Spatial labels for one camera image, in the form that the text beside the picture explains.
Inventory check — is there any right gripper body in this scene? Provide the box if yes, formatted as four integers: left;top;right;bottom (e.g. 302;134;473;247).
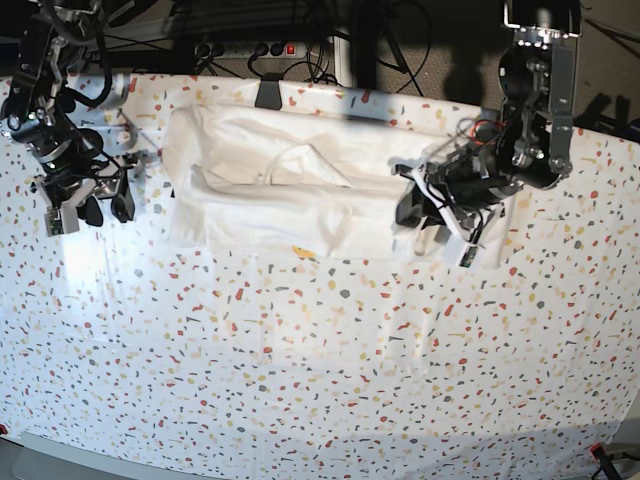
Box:
32;153;138;229

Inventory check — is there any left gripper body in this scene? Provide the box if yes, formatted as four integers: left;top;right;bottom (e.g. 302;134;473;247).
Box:
392;162;505;268

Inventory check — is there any white printed T-shirt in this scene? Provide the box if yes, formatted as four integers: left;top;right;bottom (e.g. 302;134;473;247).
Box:
162;105;511;267

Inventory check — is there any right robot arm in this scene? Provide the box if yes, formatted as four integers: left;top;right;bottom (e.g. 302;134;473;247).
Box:
2;1;137;237

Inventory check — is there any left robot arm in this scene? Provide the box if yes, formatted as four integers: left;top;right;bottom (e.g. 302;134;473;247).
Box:
393;1;582;268

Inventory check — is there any black table clamp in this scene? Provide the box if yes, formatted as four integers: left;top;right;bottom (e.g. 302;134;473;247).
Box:
254;72;283;111

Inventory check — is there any white power strip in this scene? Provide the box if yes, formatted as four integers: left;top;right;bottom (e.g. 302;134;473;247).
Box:
194;41;307;60

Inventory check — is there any red clamp right corner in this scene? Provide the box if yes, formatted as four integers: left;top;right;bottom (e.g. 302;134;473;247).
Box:
589;443;607;463

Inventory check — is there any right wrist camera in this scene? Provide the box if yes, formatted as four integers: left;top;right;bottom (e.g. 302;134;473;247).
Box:
45;208;79;237

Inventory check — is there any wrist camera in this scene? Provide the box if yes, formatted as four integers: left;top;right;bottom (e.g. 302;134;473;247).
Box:
456;243;483;268
45;208;79;237

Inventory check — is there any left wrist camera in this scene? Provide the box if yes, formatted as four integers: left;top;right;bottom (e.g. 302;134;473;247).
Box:
456;243;483;268

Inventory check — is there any metal stand frame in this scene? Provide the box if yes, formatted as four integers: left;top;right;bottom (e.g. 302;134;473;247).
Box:
574;15;640;136

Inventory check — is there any black camera pole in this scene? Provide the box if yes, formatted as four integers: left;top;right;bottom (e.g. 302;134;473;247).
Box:
347;0;389;90

